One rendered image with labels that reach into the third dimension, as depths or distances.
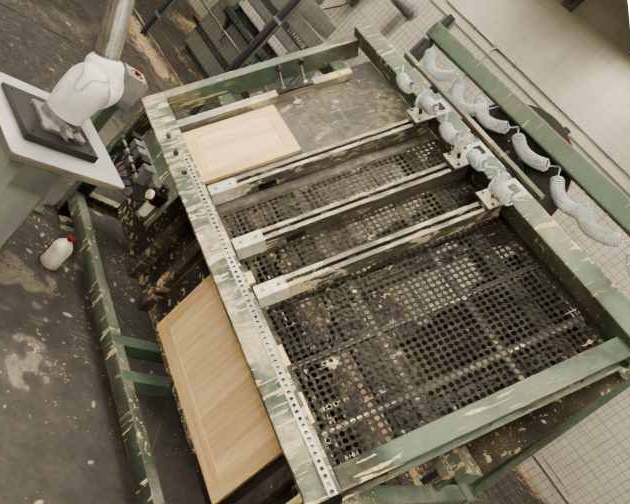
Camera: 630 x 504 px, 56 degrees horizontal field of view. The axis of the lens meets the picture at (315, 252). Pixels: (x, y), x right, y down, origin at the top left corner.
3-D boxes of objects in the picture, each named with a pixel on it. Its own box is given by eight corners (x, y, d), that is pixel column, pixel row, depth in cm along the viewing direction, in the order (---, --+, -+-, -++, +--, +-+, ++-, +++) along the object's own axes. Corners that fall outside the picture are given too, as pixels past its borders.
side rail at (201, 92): (168, 108, 316) (162, 91, 308) (353, 51, 339) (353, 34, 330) (171, 114, 313) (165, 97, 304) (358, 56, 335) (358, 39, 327)
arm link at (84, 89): (37, 100, 220) (71, 54, 213) (59, 94, 237) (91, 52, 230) (73, 130, 223) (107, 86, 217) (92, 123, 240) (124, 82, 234)
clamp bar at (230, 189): (208, 194, 267) (197, 155, 248) (438, 115, 291) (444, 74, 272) (215, 209, 261) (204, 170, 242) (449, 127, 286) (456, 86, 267)
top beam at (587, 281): (353, 41, 334) (353, 25, 326) (369, 37, 336) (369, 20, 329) (628, 361, 207) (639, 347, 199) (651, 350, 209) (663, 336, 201)
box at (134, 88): (101, 88, 293) (124, 61, 287) (121, 100, 302) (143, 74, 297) (106, 101, 286) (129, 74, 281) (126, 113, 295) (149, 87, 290)
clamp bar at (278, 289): (253, 293, 233) (244, 256, 214) (509, 195, 257) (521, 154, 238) (262, 313, 227) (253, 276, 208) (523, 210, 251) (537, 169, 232)
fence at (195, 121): (177, 127, 297) (175, 120, 294) (349, 73, 317) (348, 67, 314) (180, 133, 294) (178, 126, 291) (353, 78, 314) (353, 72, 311)
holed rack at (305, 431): (182, 159, 275) (182, 158, 275) (189, 157, 276) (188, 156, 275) (329, 498, 179) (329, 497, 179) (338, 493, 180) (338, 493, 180)
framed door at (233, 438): (159, 326, 285) (156, 325, 283) (236, 253, 268) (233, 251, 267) (216, 505, 232) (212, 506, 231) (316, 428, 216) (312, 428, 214)
